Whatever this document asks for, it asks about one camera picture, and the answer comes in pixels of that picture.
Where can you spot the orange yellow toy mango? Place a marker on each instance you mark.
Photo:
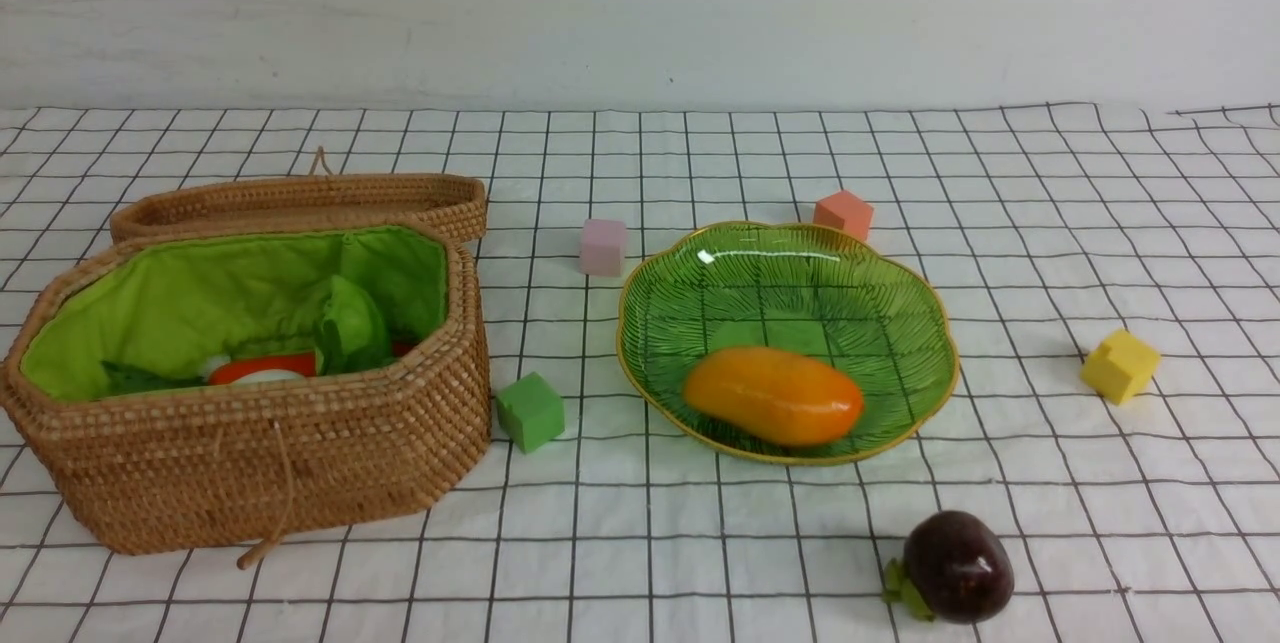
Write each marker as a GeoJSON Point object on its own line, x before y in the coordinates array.
{"type": "Point", "coordinates": [779, 396]}

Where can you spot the green toy cucumber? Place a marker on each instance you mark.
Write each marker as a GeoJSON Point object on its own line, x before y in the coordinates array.
{"type": "Point", "coordinates": [351, 333]}

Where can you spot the white toy radish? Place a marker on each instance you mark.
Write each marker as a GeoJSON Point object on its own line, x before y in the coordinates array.
{"type": "Point", "coordinates": [267, 375]}

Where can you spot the orange toy carrot with leaves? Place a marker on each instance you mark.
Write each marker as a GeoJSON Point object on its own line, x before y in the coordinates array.
{"type": "Point", "coordinates": [127, 379]}

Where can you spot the pink foam cube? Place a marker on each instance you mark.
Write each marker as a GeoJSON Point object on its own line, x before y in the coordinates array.
{"type": "Point", "coordinates": [603, 244]}

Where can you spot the green glass leaf plate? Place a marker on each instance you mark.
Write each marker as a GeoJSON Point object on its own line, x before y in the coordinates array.
{"type": "Point", "coordinates": [800, 288]}

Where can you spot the green foam cube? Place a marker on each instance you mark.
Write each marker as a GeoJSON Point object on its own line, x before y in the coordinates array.
{"type": "Point", "coordinates": [530, 412]}

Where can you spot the orange foam cube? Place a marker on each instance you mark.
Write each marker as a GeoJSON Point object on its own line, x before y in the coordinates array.
{"type": "Point", "coordinates": [845, 211]}

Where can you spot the white checkered tablecloth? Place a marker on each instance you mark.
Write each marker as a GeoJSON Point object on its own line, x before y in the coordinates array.
{"type": "Point", "coordinates": [1044, 229]}

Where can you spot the dark purple toy mangosteen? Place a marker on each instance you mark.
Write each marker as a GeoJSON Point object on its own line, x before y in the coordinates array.
{"type": "Point", "coordinates": [953, 568]}

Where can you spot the woven rattan basket green lining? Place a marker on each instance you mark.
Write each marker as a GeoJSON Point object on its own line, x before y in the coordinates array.
{"type": "Point", "coordinates": [224, 464]}

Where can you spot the yellow foam cube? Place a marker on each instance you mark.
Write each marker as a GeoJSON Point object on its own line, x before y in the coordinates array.
{"type": "Point", "coordinates": [1120, 367]}

